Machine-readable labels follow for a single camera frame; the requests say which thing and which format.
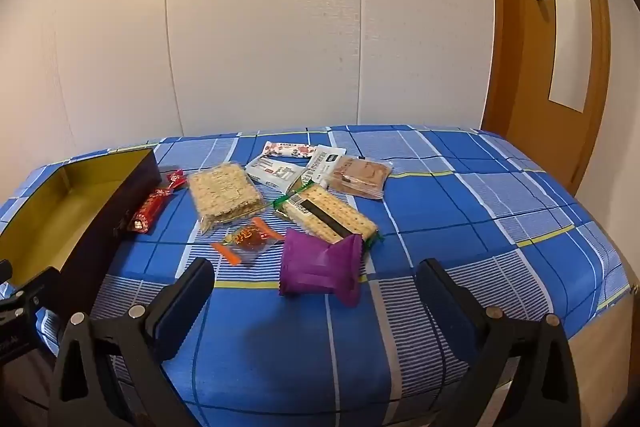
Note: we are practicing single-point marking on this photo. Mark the long red snack packet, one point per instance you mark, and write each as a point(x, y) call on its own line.
point(150, 209)

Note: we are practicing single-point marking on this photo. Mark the white floral snack bar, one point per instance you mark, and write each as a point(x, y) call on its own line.
point(290, 150)

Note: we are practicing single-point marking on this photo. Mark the clear cracker pack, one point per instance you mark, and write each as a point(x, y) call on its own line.
point(225, 194)

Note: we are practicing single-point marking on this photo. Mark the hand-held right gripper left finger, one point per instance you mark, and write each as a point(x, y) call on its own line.
point(182, 307)

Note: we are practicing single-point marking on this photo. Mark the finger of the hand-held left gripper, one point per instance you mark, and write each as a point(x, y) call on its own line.
point(37, 288)

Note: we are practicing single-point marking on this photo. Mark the orange snack packet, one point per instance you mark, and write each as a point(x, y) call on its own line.
point(247, 239)

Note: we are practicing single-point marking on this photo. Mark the clear brown wafer pack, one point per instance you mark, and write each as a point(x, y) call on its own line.
point(360, 177)

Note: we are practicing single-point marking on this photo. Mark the white snack packet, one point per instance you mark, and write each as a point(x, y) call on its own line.
point(272, 169)

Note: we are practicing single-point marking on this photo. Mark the purple snack packet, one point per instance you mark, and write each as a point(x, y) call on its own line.
point(315, 269)

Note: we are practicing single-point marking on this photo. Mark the green-edged cracker pack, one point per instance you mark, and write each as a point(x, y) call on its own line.
point(335, 212)

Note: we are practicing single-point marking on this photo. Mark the wooden door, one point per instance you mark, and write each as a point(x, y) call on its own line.
point(520, 57)

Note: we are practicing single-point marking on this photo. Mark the white and gold sachet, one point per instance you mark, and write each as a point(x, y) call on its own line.
point(325, 159)

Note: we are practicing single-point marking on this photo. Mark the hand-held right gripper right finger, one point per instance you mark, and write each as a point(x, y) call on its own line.
point(445, 307)

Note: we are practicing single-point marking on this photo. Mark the dark box with gold interior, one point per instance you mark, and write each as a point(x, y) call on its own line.
point(65, 202)

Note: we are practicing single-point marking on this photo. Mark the blue plaid tablecloth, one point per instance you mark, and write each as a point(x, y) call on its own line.
point(500, 217)

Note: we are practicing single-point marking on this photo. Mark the small red candy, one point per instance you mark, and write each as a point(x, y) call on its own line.
point(173, 179)

